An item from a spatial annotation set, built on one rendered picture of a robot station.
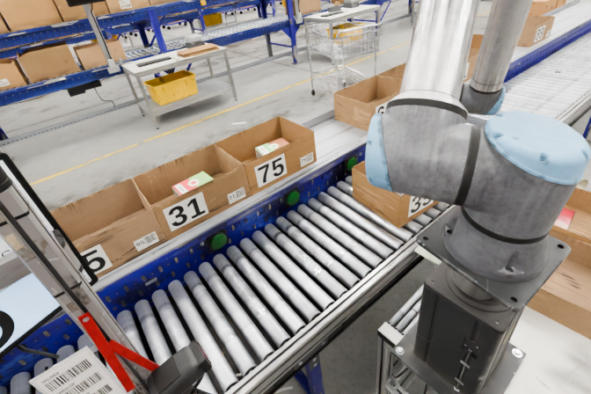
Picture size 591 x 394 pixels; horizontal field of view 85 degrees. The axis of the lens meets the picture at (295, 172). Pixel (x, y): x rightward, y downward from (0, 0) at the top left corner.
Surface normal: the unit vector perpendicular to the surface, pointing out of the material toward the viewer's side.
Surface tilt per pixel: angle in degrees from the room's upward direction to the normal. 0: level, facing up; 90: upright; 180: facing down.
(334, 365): 0
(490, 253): 72
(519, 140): 9
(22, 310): 86
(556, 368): 0
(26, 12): 90
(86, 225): 89
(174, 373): 8
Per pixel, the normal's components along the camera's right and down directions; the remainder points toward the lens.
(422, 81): -0.58, -0.16
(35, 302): 0.83, 0.15
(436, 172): -0.41, 0.30
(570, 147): 0.00, -0.77
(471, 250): -0.78, 0.13
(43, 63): 0.56, 0.38
